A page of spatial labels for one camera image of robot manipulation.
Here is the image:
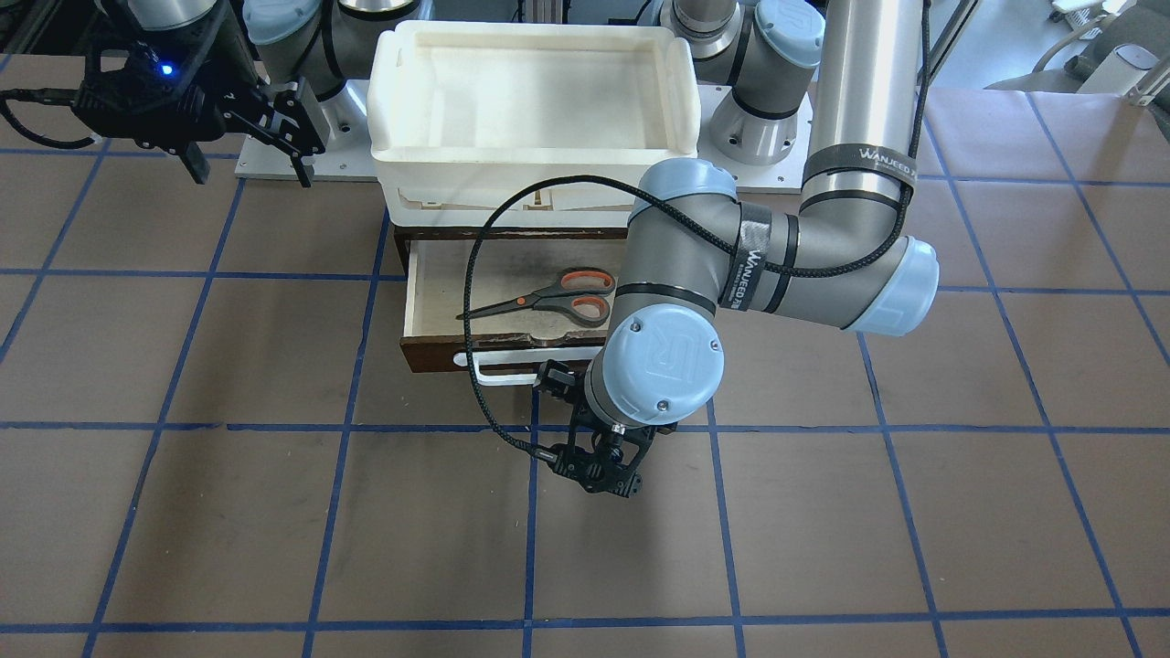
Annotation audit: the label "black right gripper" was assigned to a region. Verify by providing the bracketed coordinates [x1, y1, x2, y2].
[71, 18, 314, 189]

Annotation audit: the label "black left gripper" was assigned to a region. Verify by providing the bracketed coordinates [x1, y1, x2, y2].
[534, 361, 677, 496]

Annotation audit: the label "wooden drawer with white handle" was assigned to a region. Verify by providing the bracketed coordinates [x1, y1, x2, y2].
[399, 234, 641, 388]

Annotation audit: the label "grey orange scissors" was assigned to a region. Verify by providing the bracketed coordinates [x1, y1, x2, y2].
[456, 268, 617, 328]

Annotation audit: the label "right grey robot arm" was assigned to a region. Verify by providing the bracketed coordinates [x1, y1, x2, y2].
[71, 1, 434, 185]

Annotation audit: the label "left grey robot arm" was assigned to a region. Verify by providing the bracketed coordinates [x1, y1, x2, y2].
[532, 1, 940, 496]

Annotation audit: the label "dark brown wooden cabinet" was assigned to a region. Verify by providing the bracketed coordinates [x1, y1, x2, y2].
[388, 205, 632, 270]

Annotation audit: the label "white plastic tray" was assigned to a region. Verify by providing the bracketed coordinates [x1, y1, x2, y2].
[367, 21, 701, 228]

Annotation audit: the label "brown paper table mat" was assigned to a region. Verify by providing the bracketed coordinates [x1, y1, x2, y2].
[0, 55, 1170, 658]

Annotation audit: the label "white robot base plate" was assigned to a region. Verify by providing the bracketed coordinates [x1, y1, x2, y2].
[235, 78, 377, 181]
[686, 82, 835, 196]

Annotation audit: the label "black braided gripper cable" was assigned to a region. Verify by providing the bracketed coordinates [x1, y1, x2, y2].
[463, 0, 932, 460]

